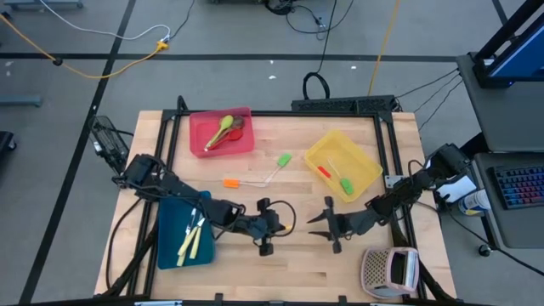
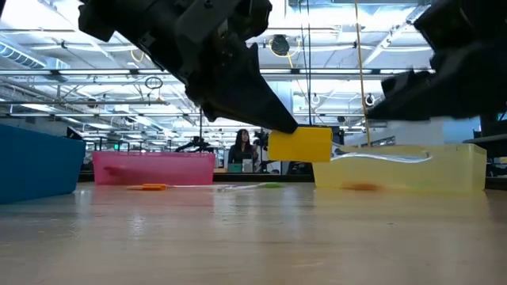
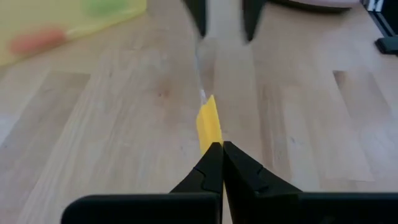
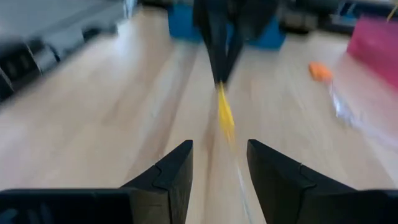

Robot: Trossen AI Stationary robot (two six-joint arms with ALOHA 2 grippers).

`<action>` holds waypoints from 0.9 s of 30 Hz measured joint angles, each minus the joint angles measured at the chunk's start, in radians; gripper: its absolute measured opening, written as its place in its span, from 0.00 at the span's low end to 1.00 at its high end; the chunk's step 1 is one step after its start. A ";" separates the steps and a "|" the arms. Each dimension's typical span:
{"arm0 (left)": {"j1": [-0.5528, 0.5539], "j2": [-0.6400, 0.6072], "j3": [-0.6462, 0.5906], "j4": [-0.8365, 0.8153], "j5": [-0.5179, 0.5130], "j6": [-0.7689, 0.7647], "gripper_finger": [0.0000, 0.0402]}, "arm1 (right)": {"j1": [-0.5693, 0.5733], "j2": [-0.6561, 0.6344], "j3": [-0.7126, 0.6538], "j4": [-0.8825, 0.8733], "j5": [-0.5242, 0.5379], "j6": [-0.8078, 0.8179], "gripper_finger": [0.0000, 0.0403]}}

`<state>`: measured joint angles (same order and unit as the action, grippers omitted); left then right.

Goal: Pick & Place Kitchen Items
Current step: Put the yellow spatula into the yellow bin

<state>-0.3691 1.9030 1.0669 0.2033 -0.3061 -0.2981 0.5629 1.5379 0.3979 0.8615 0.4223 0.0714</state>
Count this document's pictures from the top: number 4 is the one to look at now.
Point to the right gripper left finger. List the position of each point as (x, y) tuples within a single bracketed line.
[(168, 193)]

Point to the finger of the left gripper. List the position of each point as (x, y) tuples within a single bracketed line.
[(233, 49), (214, 53)]

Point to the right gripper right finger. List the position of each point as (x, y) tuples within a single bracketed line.
[(280, 193)]

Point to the blue plastic bin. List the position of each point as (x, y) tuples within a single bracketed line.
[(183, 28)]

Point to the pink plastic bin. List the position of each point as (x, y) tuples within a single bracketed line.
[(376, 46)]

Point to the black aluminium table frame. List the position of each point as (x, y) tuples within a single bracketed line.
[(18, 62)]

